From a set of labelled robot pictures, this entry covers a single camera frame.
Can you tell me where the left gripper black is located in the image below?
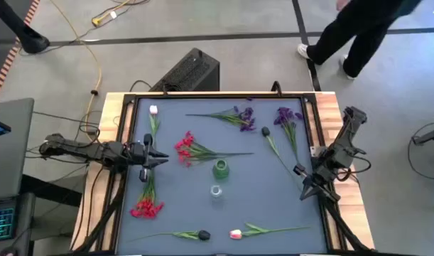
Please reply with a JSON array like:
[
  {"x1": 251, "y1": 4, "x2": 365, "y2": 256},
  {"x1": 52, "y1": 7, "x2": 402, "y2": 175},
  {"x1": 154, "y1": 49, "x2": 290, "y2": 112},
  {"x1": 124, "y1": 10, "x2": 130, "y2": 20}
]
[{"x1": 129, "y1": 133, "x2": 170, "y2": 183}]

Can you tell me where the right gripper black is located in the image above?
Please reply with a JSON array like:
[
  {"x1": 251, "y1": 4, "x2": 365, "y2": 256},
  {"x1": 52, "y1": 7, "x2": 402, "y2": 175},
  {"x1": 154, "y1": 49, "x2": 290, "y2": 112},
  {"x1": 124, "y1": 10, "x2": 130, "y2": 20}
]
[{"x1": 293, "y1": 161, "x2": 342, "y2": 204}]

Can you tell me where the red artificial flower bunch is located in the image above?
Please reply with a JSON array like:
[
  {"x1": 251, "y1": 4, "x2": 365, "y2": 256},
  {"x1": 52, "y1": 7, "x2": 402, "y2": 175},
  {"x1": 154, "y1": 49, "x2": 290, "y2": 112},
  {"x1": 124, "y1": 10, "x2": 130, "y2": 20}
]
[
  {"x1": 129, "y1": 169, "x2": 165, "y2": 220},
  {"x1": 173, "y1": 130, "x2": 255, "y2": 168}
]

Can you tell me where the pale pink artificial tulip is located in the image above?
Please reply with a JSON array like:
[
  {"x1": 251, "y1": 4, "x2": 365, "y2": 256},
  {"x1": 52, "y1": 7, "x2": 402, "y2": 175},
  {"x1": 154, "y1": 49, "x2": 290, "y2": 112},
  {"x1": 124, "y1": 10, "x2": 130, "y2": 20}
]
[{"x1": 148, "y1": 104, "x2": 162, "y2": 145}]

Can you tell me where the dark artificial tulip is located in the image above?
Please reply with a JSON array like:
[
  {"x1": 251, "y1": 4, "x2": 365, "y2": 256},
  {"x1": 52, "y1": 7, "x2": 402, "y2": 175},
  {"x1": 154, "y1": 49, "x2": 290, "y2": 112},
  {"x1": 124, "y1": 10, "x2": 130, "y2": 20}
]
[
  {"x1": 261, "y1": 126, "x2": 301, "y2": 178},
  {"x1": 131, "y1": 230, "x2": 212, "y2": 242}
]

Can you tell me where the purple artificial flower bunch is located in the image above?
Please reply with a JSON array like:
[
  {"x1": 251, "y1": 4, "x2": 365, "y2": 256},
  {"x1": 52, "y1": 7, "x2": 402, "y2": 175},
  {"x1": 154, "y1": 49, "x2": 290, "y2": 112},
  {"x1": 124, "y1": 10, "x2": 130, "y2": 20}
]
[
  {"x1": 185, "y1": 105, "x2": 256, "y2": 133},
  {"x1": 273, "y1": 106, "x2": 305, "y2": 163}
]

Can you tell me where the red and white artificial tulip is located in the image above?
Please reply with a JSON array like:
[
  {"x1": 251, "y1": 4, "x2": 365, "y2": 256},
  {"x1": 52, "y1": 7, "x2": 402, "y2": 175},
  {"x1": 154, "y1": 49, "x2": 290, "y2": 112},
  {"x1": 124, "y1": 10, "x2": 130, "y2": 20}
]
[{"x1": 229, "y1": 223, "x2": 310, "y2": 240}]

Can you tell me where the green patterned glass vase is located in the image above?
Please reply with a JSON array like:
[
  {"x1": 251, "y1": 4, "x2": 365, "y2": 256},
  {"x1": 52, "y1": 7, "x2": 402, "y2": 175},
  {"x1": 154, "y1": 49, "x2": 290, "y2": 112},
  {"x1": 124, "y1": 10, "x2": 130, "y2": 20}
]
[{"x1": 212, "y1": 159, "x2": 231, "y2": 180}]

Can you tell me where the black perforated computer case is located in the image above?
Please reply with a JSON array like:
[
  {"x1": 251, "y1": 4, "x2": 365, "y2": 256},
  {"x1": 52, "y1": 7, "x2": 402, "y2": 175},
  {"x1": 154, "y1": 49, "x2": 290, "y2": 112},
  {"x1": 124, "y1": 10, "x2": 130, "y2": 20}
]
[{"x1": 148, "y1": 47, "x2": 221, "y2": 92}]

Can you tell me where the laptop with backlit keyboard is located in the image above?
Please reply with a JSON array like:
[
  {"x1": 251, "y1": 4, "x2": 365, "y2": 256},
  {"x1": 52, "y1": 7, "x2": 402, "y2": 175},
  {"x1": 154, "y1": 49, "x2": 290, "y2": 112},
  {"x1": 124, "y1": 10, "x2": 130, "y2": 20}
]
[{"x1": 0, "y1": 191, "x2": 37, "y2": 256}]

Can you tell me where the person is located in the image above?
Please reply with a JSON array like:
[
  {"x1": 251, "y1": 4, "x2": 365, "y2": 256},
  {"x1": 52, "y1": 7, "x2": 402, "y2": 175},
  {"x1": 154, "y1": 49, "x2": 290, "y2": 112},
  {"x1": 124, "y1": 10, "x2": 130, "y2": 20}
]
[{"x1": 296, "y1": 0, "x2": 423, "y2": 81}]

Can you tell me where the black stand leg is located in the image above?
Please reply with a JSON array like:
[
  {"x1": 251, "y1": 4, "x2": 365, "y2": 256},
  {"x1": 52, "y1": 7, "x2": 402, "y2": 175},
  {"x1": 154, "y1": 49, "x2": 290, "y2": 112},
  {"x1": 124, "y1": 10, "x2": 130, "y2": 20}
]
[{"x1": 0, "y1": 0, "x2": 51, "y2": 55}]

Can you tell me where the black metal table frame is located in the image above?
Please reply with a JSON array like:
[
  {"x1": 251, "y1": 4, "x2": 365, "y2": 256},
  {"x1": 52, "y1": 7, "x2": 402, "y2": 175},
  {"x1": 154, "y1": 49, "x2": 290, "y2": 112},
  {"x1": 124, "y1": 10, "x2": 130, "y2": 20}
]
[{"x1": 108, "y1": 92, "x2": 345, "y2": 256}]

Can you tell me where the long yellow cable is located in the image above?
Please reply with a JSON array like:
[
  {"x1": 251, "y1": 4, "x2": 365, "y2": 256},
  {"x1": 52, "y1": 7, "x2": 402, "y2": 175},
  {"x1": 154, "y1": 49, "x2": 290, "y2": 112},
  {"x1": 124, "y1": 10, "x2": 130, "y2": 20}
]
[{"x1": 49, "y1": 0, "x2": 103, "y2": 136}]

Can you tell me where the yellow cable with plug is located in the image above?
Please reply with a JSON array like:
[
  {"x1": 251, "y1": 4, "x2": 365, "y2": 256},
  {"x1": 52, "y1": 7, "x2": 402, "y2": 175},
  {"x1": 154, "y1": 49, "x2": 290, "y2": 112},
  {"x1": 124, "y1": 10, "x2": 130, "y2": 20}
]
[{"x1": 91, "y1": 0, "x2": 132, "y2": 28}]

